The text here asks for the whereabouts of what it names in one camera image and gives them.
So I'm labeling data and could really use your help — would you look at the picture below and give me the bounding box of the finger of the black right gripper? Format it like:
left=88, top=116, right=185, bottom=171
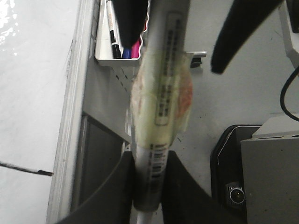
left=211, top=0, right=282, bottom=74
left=112, top=0, right=149, bottom=48

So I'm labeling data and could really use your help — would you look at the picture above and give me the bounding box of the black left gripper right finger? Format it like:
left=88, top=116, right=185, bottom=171
left=161, top=151, right=244, bottom=224

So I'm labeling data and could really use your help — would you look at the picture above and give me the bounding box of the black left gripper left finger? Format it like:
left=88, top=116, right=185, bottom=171
left=58, top=151, right=135, bottom=224

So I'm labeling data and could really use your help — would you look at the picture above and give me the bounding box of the white black whiteboard marker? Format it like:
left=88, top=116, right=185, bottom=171
left=131, top=0, right=190, bottom=224

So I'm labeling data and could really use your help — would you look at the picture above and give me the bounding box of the pink marker in tray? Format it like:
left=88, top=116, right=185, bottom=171
left=131, top=39, right=141, bottom=59

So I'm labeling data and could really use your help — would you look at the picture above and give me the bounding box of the blue marker in tray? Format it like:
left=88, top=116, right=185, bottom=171
left=122, top=48, right=131, bottom=59

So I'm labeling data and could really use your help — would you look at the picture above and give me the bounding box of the black marker in tray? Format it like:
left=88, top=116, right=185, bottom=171
left=106, top=0, right=121, bottom=59

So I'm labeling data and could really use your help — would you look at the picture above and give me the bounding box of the white marker tray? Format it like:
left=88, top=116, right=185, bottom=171
left=94, top=0, right=150, bottom=67

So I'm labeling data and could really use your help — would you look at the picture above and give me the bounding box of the black device with lens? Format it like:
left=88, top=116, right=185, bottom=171
left=210, top=125, right=261, bottom=223

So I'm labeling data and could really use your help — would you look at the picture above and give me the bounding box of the black caster wheel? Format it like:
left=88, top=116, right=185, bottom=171
left=190, top=57, right=202, bottom=68

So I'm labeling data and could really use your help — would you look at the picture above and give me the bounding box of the grey metal box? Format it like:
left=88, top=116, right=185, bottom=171
left=241, top=116, right=299, bottom=224

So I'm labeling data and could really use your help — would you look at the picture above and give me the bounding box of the white whiteboard with metal frame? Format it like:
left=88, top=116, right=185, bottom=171
left=0, top=0, right=95, bottom=224

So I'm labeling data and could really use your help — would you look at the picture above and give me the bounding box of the black cable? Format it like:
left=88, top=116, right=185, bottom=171
left=279, top=64, right=299, bottom=122

